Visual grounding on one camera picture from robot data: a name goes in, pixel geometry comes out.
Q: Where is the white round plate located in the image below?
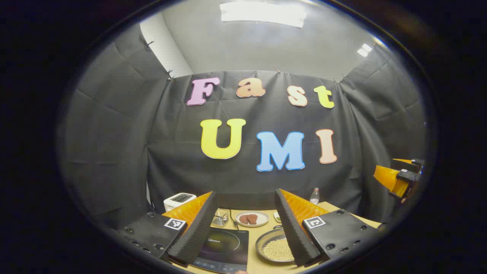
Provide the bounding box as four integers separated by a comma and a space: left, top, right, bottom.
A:
235, 211, 269, 228

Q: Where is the black induction cooktop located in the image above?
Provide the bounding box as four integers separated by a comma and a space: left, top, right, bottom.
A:
190, 228, 250, 274

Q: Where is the wire mesh basket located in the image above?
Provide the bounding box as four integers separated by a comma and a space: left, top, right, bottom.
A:
212, 208, 229, 228

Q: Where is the white toaster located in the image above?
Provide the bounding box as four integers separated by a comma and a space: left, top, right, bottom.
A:
164, 193, 197, 212

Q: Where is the black backdrop cloth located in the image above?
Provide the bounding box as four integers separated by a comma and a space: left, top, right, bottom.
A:
57, 23, 428, 236

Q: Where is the pile of soybeans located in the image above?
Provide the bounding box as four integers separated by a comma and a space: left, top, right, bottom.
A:
263, 238, 295, 262

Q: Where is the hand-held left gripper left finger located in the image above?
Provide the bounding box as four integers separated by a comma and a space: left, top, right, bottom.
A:
116, 190, 219, 267

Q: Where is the large ceiling light panel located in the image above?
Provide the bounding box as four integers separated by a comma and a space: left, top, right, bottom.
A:
220, 2, 307, 28

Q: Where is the stainless steel pot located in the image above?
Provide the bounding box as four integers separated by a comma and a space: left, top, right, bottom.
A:
255, 225, 301, 264

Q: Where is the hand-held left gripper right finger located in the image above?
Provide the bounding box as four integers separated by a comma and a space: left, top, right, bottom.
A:
275, 188, 381, 267

